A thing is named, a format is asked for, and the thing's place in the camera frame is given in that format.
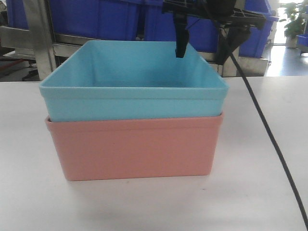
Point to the blue bin behind centre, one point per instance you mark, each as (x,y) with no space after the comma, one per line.
(159,27)

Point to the blue bin far left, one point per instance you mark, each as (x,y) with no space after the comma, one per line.
(16,14)

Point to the stainless steel shelf rack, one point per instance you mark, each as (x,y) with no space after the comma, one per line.
(47,45)

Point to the light blue plastic box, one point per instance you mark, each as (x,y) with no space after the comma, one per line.
(109,80)

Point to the blue bin behind left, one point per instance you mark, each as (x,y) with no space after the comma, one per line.
(100,19)

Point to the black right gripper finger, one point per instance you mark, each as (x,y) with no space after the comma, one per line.
(229,41)
(182,34)

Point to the green potted plant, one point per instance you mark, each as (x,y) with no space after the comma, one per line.
(294,20)

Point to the pink plastic box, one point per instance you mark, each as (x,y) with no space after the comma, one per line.
(136,148)

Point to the blue bin behind right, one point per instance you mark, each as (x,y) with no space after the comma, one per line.
(255,45)

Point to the small blue bin far right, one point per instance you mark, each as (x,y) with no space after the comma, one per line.
(302,39)

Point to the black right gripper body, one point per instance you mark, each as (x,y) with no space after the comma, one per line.
(221,12)

